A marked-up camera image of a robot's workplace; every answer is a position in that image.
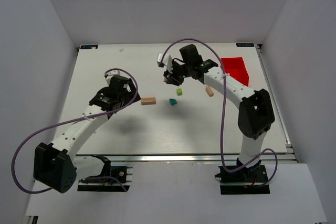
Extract long natural wooden block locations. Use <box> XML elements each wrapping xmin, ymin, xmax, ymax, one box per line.
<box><xmin>141</xmin><ymin>97</ymin><xmax>156</xmax><ymax>105</ymax></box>

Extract natural wooden arch block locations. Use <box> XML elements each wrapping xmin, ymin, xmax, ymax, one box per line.
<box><xmin>205</xmin><ymin>86</ymin><xmax>214</xmax><ymax>97</ymax></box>

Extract green wooden cube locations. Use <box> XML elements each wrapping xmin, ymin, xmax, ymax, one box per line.
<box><xmin>176</xmin><ymin>89</ymin><xmax>183</xmax><ymax>95</ymax></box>

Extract red plastic bin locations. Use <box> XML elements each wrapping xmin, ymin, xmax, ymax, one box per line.
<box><xmin>221</xmin><ymin>57</ymin><xmax>249</xmax><ymax>86</ymax></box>

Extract teal wooden triangle block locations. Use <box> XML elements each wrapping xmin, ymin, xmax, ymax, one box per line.
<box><xmin>169</xmin><ymin>99</ymin><xmax>177</xmax><ymax>106</ymax></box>

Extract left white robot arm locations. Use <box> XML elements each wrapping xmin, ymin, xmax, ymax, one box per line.
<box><xmin>33</xmin><ymin>73</ymin><xmax>140</xmax><ymax>193</ymax></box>

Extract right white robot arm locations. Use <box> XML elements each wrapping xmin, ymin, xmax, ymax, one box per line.
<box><xmin>157</xmin><ymin>44</ymin><xmax>275</xmax><ymax>169</ymax></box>

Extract blue label sticker right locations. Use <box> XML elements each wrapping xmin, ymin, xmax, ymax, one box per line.
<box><xmin>236</xmin><ymin>42</ymin><xmax>255</xmax><ymax>47</ymax></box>

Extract blue label sticker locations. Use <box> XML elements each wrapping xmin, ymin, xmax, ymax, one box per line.
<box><xmin>80</xmin><ymin>45</ymin><xmax>98</xmax><ymax>50</ymax></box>
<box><xmin>236</xmin><ymin>42</ymin><xmax>255</xmax><ymax>47</ymax></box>

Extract blue label sticker left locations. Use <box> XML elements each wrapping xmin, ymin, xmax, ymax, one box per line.
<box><xmin>80</xmin><ymin>45</ymin><xmax>98</xmax><ymax>50</ymax></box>

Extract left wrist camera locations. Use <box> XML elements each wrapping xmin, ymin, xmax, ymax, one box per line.
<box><xmin>104</xmin><ymin>69</ymin><xmax>121</xmax><ymax>80</ymax></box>

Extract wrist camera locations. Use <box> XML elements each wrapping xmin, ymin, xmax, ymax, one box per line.
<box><xmin>157</xmin><ymin>54</ymin><xmax>173</xmax><ymax>72</ymax></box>
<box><xmin>104</xmin><ymin>69</ymin><xmax>121</xmax><ymax>80</ymax></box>

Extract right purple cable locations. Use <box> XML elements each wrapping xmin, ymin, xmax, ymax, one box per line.
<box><xmin>161</xmin><ymin>38</ymin><xmax>278</xmax><ymax>188</ymax></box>

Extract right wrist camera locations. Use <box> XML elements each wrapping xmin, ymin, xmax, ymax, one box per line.
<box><xmin>157</xmin><ymin>54</ymin><xmax>173</xmax><ymax>72</ymax></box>

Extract aluminium table frame rail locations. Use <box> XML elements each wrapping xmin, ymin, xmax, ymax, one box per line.
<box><xmin>76</xmin><ymin>153</ymin><xmax>297</xmax><ymax>163</ymax></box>

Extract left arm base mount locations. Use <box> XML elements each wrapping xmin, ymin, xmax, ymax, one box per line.
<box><xmin>77</xmin><ymin>165</ymin><xmax>133</xmax><ymax>193</ymax></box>

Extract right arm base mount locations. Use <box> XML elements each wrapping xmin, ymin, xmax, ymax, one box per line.
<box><xmin>215</xmin><ymin>165</ymin><xmax>270</xmax><ymax>195</ymax></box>

